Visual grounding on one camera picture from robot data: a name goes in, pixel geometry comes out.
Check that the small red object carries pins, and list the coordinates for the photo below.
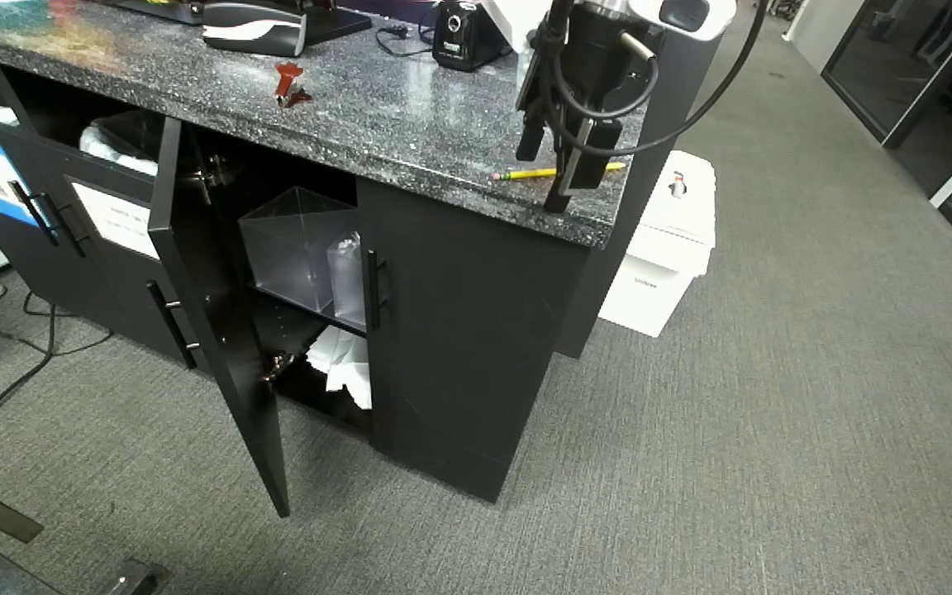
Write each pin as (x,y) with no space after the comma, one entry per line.
(288,83)

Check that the clear plastic container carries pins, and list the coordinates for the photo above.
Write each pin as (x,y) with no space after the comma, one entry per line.
(307,251)

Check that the black cabinet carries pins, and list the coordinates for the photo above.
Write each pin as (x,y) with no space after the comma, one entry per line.
(404,320)

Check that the open black cabinet door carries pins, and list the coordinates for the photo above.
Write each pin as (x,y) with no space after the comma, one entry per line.
(202,274)

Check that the black and white stapler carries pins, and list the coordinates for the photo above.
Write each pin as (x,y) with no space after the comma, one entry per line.
(254,29)

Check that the black electric pencil sharpener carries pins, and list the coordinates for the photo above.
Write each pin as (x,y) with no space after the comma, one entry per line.
(466,34)

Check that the yellow pencil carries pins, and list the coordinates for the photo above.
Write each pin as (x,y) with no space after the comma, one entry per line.
(550,172)

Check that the white cardboard box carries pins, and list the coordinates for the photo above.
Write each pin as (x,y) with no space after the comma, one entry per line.
(669,251)

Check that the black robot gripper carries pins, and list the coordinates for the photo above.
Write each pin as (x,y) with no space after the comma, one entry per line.
(590,69)

